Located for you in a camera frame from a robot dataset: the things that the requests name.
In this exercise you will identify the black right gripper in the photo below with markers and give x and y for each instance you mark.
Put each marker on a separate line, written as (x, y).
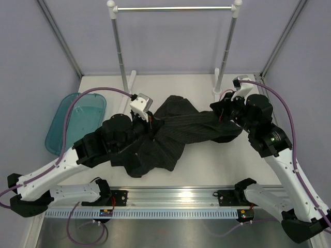
(223, 108)

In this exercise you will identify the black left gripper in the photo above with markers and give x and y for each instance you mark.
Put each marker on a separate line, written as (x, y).
(151, 127)

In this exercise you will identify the black pinstriped shirt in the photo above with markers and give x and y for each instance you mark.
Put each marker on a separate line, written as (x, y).
(183, 125)

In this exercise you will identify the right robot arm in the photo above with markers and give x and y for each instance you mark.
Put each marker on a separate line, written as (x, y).
(299, 218)

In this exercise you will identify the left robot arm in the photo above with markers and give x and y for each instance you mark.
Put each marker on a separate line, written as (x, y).
(40, 190)

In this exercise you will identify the white and silver clothes rack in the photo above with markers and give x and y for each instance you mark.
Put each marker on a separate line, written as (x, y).
(128, 82)

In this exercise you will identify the teal plastic tray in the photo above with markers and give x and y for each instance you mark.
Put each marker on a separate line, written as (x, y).
(87, 115)

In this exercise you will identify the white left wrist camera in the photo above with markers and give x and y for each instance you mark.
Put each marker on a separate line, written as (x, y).
(140, 105)

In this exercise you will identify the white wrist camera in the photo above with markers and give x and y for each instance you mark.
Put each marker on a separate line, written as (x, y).
(140, 105)
(242, 89)

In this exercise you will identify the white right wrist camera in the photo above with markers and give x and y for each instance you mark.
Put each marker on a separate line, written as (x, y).
(242, 89)

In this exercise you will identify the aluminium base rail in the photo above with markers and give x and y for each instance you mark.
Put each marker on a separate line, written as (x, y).
(165, 197)

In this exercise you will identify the white slotted cable duct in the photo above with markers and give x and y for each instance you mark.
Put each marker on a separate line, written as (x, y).
(144, 214)

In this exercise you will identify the right aluminium frame post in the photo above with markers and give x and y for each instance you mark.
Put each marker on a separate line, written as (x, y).
(283, 37)

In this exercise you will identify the aluminium frame post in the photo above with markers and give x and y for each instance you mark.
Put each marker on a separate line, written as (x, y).
(54, 27)
(283, 37)

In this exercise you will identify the left aluminium frame post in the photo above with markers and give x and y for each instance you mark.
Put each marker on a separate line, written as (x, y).
(54, 27)

